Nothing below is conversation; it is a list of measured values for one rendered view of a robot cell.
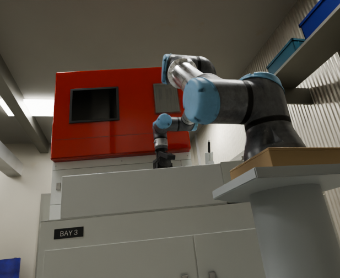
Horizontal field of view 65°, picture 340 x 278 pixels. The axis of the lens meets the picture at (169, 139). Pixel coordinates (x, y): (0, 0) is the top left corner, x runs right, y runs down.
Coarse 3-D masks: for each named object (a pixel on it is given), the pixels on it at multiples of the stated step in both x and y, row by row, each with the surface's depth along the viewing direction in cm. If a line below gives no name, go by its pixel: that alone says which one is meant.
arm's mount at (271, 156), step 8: (264, 152) 57; (272, 152) 55; (280, 152) 55; (288, 152) 56; (296, 152) 56; (304, 152) 57; (312, 152) 57; (320, 152) 57; (328, 152) 58; (336, 152) 58; (248, 160) 63; (256, 160) 59; (264, 160) 56; (272, 160) 54; (280, 160) 55; (288, 160) 55; (296, 160) 55; (304, 160) 56; (312, 160) 56; (320, 160) 57; (328, 160) 57; (336, 160) 57; (240, 168) 66; (248, 168) 63; (232, 176) 71
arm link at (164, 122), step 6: (162, 114) 136; (156, 120) 138; (162, 120) 134; (168, 120) 135; (174, 120) 138; (156, 126) 139; (162, 126) 135; (168, 126) 136; (174, 126) 138; (162, 132) 141
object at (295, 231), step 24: (264, 168) 47; (288, 168) 48; (312, 168) 49; (336, 168) 50; (216, 192) 63; (240, 192) 58; (264, 192) 59; (288, 192) 56; (312, 192) 56; (264, 216) 58; (288, 216) 55; (312, 216) 54; (264, 240) 58; (288, 240) 53; (312, 240) 52; (336, 240) 55; (264, 264) 58; (288, 264) 52; (312, 264) 51; (336, 264) 51
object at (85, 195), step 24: (168, 168) 93; (192, 168) 94; (216, 168) 94; (72, 192) 89; (96, 192) 89; (120, 192) 89; (144, 192) 90; (168, 192) 90; (192, 192) 91; (72, 216) 86
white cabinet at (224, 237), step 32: (64, 224) 85; (96, 224) 85; (128, 224) 86; (160, 224) 86; (192, 224) 87; (224, 224) 87; (64, 256) 81; (96, 256) 82; (128, 256) 82; (160, 256) 82; (192, 256) 83; (224, 256) 83; (256, 256) 84
